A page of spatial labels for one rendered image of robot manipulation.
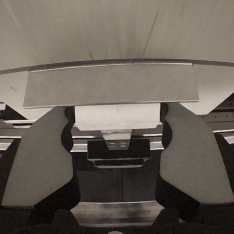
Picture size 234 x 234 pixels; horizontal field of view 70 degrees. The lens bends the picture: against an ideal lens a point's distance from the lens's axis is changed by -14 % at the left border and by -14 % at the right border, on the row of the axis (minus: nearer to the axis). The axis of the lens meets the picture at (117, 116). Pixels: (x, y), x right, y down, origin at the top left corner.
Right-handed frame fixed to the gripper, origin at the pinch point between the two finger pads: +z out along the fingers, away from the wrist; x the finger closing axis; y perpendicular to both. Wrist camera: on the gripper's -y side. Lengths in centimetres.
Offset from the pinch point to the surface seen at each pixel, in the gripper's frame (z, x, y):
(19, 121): 4.6, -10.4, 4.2
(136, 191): 30, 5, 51
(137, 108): 2.3, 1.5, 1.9
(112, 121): 4.5, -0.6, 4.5
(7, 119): 4.6, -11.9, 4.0
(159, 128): 23.4, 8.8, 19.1
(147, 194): 29, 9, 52
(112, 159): 15.0, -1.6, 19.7
